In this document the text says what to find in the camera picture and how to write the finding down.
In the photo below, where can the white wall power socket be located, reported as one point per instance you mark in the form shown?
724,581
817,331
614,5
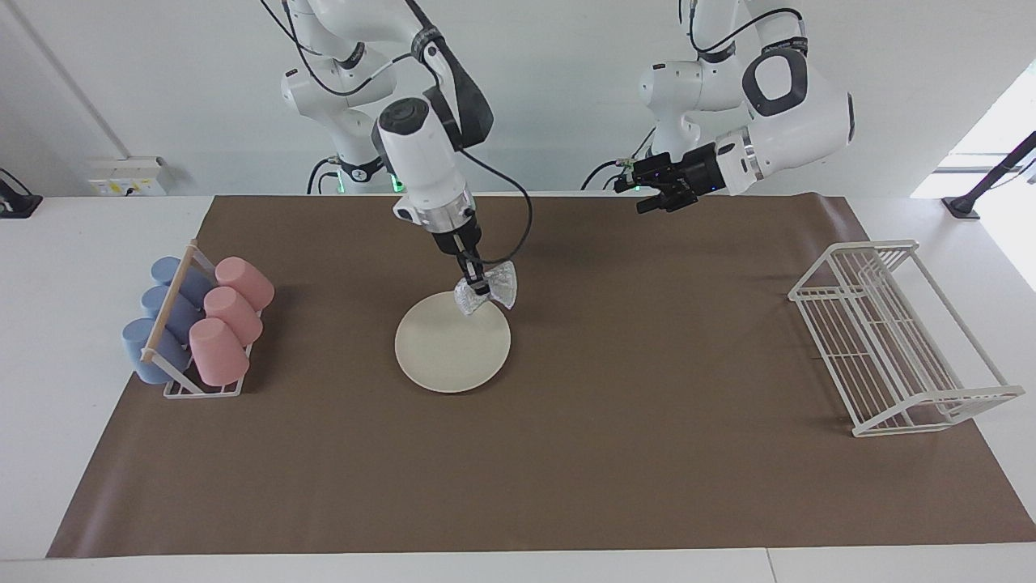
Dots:
121,180

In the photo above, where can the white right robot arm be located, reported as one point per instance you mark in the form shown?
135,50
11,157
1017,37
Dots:
421,162

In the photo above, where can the black clamp mount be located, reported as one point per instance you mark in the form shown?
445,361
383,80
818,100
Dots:
16,202

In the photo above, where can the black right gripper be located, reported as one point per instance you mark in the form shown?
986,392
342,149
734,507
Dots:
457,241

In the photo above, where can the cup rack with wooden bar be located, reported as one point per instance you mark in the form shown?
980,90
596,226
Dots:
168,308

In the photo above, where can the cream round plate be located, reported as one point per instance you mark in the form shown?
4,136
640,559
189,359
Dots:
449,356

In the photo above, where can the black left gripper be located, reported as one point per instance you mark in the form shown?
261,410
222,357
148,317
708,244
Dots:
696,172

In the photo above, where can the brown table mat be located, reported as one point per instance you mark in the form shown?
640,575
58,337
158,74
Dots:
615,470

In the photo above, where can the pink plastic cup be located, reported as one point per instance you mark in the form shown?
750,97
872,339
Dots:
217,352
247,282
235,314

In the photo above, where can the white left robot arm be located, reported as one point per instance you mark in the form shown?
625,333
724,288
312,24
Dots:
801,113

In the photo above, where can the blue plastic cup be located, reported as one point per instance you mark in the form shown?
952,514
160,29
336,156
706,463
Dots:
166,270
137,348
154,300

